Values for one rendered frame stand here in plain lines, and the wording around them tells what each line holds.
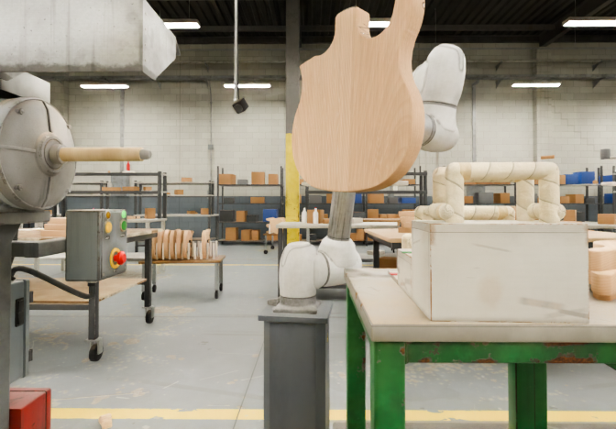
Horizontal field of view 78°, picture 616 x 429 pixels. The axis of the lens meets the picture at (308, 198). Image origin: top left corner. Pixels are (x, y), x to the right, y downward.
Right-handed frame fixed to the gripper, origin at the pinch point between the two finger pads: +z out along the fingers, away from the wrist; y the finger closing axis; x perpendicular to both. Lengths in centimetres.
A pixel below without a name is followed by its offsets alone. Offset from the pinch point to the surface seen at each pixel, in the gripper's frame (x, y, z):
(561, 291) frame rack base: -35, -38, -11
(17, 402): -77, 66, 53
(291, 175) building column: 28, 538, -428
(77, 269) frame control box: -43, 64, 42
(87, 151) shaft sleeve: -12, 40, 46
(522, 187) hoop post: -16.2, -29.5, -16.4
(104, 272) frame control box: -44, 61, 35
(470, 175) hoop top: -14.9, -25.9, -1.0
